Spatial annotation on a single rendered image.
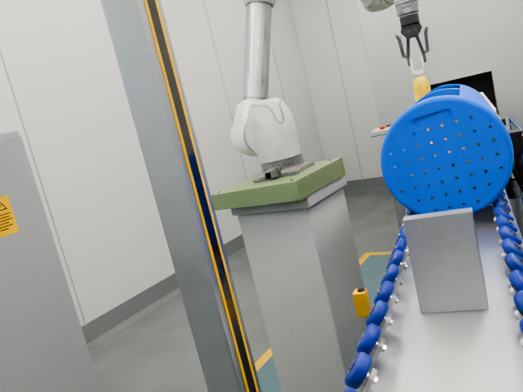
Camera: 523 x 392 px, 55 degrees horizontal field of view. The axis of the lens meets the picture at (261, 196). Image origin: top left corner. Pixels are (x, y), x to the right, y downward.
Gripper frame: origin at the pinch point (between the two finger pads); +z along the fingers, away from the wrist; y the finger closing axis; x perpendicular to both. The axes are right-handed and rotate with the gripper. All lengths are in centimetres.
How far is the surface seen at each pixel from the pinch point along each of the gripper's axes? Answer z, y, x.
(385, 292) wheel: 36, 0, -148
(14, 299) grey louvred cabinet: 50, -146, -98
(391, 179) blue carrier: 27, -3, -104
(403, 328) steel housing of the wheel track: 41, 2, -152
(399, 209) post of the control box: 62, -19, 7
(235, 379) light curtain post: 42, -21, -164
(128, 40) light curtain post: -9, -24, -164
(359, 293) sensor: 39, -6, -141
